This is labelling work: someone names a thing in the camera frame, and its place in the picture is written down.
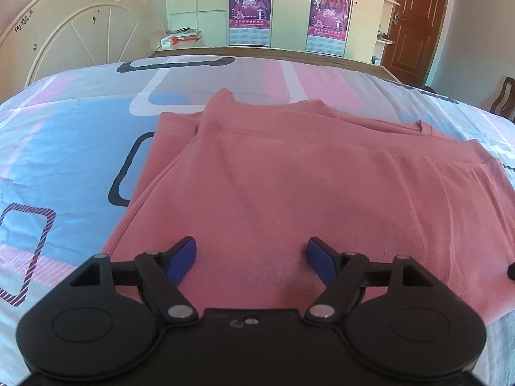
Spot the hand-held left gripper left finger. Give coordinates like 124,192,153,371
69,236,200,323

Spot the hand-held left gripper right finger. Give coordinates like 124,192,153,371
304,237,428,324

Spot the pink sweatshirt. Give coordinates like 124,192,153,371
100,88,515,326

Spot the patterned pastel bedsheet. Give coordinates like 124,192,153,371
0,56,515,386

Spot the wooden chair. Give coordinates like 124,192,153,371
488,76,515,124

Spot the wooden bed board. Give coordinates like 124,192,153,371
148,46,404,86

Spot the white red box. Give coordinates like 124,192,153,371
160,29,202,47

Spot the purple calendar poster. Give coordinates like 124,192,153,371
306,0,353,56
228,0,271,47

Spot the cream corner shelf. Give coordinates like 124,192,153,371
371,0,403,66

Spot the cream wardrobe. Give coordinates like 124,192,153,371
163,0,400,58

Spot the brown wooden door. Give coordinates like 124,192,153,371
380,0,454,87

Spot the cream round headboard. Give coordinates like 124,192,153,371
0,0,168,101

